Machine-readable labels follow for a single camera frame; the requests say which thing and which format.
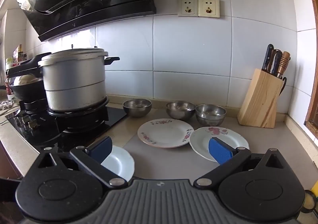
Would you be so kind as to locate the black glass gas stove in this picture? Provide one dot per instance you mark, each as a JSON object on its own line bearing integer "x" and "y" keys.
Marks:
{"x": 74, "y": 127}

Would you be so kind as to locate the yellow black-rimmed object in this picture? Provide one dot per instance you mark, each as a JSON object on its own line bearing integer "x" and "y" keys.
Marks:
{"x": 312, "y": 196}

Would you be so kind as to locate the plain white plate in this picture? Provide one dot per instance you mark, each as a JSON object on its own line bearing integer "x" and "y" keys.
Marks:
{"x": 119, "y": 164}

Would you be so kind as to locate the white plate with pink flower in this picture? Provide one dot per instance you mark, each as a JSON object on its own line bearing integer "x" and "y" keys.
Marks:
{"x": 198, "y": 142}

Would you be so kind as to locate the wooden window frame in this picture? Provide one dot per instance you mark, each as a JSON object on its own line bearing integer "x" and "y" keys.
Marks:
{"x": 312, "y": 89}

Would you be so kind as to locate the white cloth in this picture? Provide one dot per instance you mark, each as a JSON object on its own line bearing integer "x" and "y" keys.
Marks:
{"x": 5, "y": 105}

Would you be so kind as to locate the beige wall socket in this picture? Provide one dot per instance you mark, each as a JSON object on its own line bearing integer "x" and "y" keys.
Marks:
{"x": 188, "y": 7}
{"x": 209, "y": 8}

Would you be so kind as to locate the aluminium pressure cooker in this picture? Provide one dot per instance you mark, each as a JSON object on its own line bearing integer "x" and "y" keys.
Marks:
{"x": 74, "y": 82}

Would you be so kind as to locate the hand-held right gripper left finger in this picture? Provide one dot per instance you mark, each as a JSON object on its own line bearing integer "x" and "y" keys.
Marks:
{"x": 101, "y": 149}

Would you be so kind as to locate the stainless steel bowl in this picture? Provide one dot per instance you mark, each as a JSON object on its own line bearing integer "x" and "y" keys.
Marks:
{"x": 210, "y": 115}
{"x": 180, "y": 110}
{"x": 137, "y": 109}

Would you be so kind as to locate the wooden knife block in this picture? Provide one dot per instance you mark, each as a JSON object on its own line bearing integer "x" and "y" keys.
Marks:
{"x": 258, "y": 99}

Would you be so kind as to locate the black wok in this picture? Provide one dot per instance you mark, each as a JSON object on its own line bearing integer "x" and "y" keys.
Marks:
{"x": 27, "y": 91}

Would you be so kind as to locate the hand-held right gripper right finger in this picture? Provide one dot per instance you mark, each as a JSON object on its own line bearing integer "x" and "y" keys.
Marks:
{"x": 219, "y": 151}

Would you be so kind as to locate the white plate with flowered rim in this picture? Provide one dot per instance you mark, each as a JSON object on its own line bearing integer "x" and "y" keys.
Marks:
{"x": 165, "y": 133}

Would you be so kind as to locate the condiment bottle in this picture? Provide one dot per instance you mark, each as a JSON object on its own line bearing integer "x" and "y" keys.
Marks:
{"x": 20, "y": 52}

